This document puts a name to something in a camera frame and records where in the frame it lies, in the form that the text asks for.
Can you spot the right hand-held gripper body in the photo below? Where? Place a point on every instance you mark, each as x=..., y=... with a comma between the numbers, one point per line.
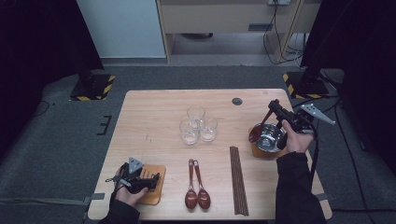
x=299, y=123

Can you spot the person's left hand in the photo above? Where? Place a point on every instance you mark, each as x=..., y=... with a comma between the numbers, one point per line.
x=130, y=198

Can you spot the clear glass cup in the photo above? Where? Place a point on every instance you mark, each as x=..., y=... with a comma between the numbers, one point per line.
x=208, y=130
x=196, y=112
x=189, y=133

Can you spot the stainless steel bowl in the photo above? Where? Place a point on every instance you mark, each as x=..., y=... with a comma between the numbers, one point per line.
x=271, y=140

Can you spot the bundle of wooden chopsticks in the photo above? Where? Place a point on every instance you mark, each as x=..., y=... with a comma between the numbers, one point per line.
x=238, y=182

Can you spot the light wooden desk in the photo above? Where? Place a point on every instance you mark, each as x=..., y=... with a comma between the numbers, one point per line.
x=218, y=18

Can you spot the white power strip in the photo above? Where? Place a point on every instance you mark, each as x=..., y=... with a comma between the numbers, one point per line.
x=279, y=2

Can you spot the square wooden coaster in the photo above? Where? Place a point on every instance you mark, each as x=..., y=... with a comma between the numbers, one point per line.
x=258, y=153
x=157, y=194

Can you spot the grey round table grommet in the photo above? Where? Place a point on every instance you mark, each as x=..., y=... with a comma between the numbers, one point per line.
x=237, y=101

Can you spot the black curtain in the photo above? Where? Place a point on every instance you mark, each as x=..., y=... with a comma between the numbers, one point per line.
x=367, y=62
x=37, y=46

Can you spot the white cabinet panel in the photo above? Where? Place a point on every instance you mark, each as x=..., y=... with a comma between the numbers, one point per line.
x=121, y=28

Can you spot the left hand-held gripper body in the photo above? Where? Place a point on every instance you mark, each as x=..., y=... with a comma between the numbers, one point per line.
x=132, y=180

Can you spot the long grey floor tape strip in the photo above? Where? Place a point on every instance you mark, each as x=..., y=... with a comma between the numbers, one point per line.
x=43, y=201

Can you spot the black stand base striped edge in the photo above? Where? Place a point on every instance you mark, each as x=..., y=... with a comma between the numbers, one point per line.
x=306, y=85
x=93, y=88

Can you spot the short grey tape piece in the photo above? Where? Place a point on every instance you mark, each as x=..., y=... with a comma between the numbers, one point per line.
x=322, y=196

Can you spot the person's right hand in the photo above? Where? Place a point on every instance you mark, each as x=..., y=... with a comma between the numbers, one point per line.
x=300, y=142

